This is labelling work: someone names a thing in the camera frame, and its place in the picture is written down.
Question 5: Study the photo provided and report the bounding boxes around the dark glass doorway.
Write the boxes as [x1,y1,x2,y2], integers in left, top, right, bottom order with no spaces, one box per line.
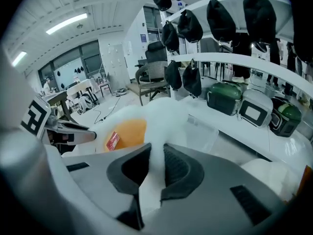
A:
[143,5,168,44]

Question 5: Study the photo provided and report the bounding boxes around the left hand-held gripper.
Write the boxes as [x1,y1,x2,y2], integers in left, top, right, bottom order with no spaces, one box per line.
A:
[21,94,97,154]

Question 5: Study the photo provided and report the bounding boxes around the white fluffy plush with orange patch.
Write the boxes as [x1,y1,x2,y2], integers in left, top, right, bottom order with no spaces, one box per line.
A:
[93,97,189,216]

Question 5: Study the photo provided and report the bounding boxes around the dark framed window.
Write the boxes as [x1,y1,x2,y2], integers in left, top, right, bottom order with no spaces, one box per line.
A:
[38,39,102,86]

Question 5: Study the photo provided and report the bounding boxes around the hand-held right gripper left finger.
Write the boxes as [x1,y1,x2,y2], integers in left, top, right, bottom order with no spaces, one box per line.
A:
[61,142,153,231]

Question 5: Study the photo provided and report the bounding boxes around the long ceiling light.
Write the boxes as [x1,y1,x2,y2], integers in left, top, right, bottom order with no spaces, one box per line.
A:
[11,51,27,67]
[45,13,88,35]

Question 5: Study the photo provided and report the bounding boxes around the small pink-panelled table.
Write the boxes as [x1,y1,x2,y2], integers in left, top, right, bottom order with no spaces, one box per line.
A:
[96,76,112,98]

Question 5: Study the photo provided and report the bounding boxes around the grey locker cabinet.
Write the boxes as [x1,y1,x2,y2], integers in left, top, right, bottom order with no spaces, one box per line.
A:
[98,42,128,89]

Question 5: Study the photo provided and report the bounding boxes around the black floor cable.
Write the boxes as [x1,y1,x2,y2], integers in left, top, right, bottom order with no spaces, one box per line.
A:
[92,95,123,125]

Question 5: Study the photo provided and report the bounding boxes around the large white fried-egg beanbag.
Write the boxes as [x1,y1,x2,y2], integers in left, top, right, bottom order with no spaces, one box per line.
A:
[241,158,303,203]

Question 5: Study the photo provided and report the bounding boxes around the black green-topped equipment case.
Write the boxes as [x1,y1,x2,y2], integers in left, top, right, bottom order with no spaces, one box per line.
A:
[268,97,303,139]

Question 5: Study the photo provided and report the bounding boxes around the low wooden platform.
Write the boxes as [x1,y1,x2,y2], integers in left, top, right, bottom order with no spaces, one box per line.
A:
[125,81,147,98]

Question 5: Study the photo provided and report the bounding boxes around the white shelving rack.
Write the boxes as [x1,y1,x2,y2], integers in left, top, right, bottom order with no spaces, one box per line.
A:
[160,0,313,165]

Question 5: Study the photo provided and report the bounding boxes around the white backpack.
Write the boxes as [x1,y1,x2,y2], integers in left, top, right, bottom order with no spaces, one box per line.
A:
[74,93,95,113]

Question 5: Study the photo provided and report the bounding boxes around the table with white cloth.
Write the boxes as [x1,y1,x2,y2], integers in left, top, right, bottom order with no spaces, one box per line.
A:
[66,78,101,112]

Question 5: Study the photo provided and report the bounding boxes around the green-lidded equipment case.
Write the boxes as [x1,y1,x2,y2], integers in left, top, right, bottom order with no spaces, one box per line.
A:
[206,81,243,117]

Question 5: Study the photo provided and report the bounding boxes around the black office chair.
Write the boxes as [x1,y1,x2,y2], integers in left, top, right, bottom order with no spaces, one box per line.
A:
[134,41,170,101]

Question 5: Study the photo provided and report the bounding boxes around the white windowed equipment case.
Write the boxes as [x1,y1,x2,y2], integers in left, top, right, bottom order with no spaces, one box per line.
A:
[238,89,274,129]

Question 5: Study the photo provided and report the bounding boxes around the large orange pillow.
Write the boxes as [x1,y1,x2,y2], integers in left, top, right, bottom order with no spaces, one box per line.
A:
[296,164,313,202]

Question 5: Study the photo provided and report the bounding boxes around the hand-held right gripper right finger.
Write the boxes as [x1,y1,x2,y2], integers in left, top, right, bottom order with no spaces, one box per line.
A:
[143,143,289,235]

